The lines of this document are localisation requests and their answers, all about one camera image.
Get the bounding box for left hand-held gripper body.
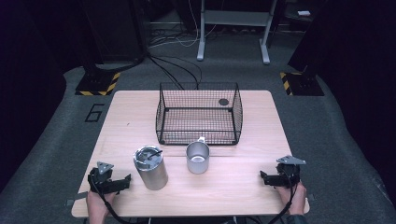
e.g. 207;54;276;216
87;161;127;196

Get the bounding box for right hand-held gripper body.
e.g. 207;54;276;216
268;155;307;189

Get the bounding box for steel tumbler with lid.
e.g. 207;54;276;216
133;145;169;191

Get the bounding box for silver metal mug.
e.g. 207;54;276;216
186;136;211;175

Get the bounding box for black wire basket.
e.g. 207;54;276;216
155;81;244;147

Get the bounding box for person's right hand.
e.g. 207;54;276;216
275;182;308;217

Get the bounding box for person's left hand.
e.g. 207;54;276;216
86;189;118;217

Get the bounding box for black yellow-striped stand base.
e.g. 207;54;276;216
75;70;121;97
279;71;325;97

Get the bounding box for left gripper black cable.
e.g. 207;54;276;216
89;175;148;224

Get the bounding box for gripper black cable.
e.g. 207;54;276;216
266;169;299;224
89;175;148;224

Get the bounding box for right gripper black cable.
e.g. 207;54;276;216
266;169;299;224

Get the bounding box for black floor cables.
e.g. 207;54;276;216
146;52;204;91

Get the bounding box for white floor cables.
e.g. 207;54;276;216
148;0;219;49

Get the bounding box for white metal stand frame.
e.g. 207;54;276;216
196;0;278;65

